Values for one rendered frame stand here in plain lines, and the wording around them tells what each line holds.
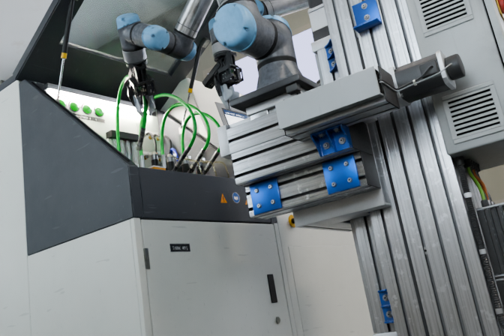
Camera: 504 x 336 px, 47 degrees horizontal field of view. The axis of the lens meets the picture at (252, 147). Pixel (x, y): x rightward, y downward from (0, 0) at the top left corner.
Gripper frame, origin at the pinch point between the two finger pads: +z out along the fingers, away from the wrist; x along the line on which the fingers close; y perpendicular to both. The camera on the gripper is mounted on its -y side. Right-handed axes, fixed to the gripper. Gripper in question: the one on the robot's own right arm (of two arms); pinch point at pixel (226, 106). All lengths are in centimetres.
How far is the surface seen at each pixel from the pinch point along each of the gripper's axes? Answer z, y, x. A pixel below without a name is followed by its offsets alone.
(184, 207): 38.6, -3.0, -25.5
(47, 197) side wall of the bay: 25, -46, -47
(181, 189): 32.7, -3.0, -26.1
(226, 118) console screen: -15, -34, 40
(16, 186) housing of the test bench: 16, -66, -47
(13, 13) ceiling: -202, -274, 76
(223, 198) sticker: 34.5, -3.0, -6.4
